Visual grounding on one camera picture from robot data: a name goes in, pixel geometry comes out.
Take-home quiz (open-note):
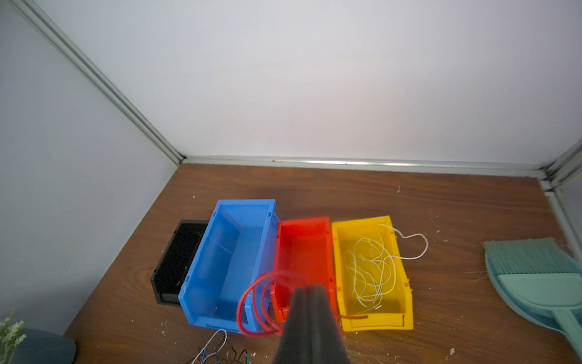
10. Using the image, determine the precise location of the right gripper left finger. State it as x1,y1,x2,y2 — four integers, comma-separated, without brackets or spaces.
273,288,312,364

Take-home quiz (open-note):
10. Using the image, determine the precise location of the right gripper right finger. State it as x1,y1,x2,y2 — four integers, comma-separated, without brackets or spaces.
310,285,350,364

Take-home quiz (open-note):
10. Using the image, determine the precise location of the red cable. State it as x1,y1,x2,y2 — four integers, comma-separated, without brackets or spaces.
236,270,369,338

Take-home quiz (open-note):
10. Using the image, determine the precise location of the coloured cable bundle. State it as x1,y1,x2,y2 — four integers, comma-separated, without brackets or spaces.
183,328,251,364

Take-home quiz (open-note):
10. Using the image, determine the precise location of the yellow plastic bin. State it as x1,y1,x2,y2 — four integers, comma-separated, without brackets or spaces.
331,216,414,332

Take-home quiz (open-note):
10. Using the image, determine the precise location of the red plastic bin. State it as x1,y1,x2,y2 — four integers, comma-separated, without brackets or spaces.
274,217,338,315

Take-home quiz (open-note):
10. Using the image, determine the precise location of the blue plastic bin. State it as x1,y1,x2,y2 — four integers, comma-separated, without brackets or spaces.
178,200,280,333

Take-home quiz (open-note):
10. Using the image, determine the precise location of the black plastic bin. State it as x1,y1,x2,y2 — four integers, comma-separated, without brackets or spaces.
150,220,209,306

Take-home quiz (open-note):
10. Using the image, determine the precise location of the green dustpan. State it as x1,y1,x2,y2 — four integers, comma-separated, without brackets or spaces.
483,238,581,356

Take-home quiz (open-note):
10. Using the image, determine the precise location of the small green potted plant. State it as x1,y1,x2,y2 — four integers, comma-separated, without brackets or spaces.
1,310,77,363

